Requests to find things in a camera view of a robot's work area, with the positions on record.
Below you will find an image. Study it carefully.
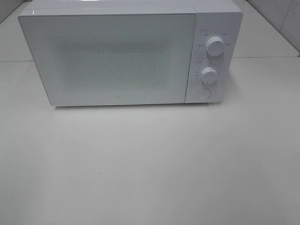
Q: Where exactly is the round white door button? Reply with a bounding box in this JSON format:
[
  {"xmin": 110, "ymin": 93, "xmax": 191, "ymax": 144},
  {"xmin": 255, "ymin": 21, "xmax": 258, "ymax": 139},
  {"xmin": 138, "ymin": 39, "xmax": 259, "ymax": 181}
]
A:
[{"xmin": 196, "ymin": 89, "xmax": 211, "ymax": 102}]

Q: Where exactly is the white microwave door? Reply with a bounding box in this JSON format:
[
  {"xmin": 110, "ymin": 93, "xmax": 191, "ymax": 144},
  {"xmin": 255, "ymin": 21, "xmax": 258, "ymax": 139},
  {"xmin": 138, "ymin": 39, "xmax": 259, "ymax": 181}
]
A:
[{"xmin": 19, "ymin": 14, "xmax": 196, "ymax": 106}]

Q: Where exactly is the white timer knob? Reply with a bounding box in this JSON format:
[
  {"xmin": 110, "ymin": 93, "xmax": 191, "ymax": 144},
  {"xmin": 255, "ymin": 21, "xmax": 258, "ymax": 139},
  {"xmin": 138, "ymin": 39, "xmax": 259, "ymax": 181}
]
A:
[{"xmin": 199, "ymin": 67, "xmax": 218, "ymax": 84}]

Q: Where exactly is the white microwave oven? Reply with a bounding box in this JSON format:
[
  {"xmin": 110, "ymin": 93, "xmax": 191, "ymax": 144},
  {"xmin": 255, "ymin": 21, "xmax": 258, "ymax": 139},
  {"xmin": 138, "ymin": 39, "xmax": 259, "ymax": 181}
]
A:
[{"xmin": 18, "ymin": 0, "xmax": 243, "ymax": 104}]

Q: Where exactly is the upper white power knob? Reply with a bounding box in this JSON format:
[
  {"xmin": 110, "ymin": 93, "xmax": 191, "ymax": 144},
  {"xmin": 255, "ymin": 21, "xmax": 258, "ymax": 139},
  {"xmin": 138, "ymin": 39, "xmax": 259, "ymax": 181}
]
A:
[{"xmin": 204, "ymin": 35, "xmax": 225, "ymax": 57}]

